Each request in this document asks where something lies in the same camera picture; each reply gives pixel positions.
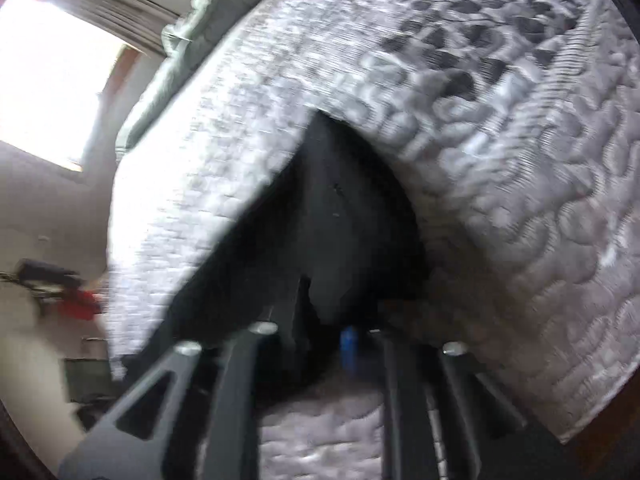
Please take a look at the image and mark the black pants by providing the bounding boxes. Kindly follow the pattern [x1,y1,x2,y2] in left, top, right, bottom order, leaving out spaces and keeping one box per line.
[125,112,431,405]

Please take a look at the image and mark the black office chair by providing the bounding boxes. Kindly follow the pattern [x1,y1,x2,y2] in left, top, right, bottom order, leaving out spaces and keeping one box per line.
[62,337,120,432]

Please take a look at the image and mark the red hanging garment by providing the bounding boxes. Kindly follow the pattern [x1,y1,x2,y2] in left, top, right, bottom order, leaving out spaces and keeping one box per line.
[55,289,103,321]

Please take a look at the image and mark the grey quilted bedspread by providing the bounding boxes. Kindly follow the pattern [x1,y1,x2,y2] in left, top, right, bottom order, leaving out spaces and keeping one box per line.
[106,0,639,479]

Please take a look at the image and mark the beige curtain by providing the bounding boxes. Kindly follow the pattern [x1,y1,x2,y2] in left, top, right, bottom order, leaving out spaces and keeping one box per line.
[43,0,178,55]

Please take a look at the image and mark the grey-green duvet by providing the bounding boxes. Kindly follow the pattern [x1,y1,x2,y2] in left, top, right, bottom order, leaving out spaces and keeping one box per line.
[115,0,262,159]

